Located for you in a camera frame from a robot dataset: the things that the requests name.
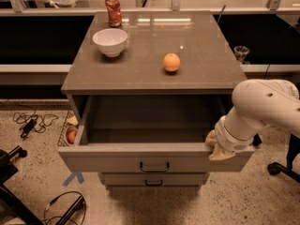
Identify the grey top drawer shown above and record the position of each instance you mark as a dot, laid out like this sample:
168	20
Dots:
148	134

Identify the black bar right floor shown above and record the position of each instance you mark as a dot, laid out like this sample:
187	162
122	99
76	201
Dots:
257	140

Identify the grey drawer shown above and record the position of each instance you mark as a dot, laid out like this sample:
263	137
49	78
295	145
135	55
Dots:
148	134
153	179

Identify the black chair base left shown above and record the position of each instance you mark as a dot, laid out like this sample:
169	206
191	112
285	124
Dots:
8	187

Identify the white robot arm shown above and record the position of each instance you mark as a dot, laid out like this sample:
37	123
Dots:
256	105

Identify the wire basket on floor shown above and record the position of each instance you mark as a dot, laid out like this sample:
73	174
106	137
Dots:
71	123

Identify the black chair leg right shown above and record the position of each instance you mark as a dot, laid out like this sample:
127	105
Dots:
276	168

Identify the blue tape cross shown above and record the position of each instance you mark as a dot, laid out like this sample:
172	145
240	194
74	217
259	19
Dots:
74	175

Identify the white ceramic bowl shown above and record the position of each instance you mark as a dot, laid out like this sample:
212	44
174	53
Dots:
110	42

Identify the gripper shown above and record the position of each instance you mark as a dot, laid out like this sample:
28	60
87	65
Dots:
232	139

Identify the crushed red soda can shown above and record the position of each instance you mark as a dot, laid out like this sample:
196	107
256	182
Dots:
114	12

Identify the grey drawer cabinet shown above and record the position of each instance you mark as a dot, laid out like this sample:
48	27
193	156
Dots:
207	64

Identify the orange fruit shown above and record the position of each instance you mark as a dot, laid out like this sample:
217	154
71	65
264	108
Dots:
171	62

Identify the black power adapter with cable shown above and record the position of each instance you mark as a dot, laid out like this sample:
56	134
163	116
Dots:
30	121

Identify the red apple in basket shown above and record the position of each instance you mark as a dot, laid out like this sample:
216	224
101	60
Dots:
71	136

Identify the clear glass cup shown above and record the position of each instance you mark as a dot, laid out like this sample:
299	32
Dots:
240	53

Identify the grey bottom drawer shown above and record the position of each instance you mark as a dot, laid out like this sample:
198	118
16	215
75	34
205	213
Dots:
153	179

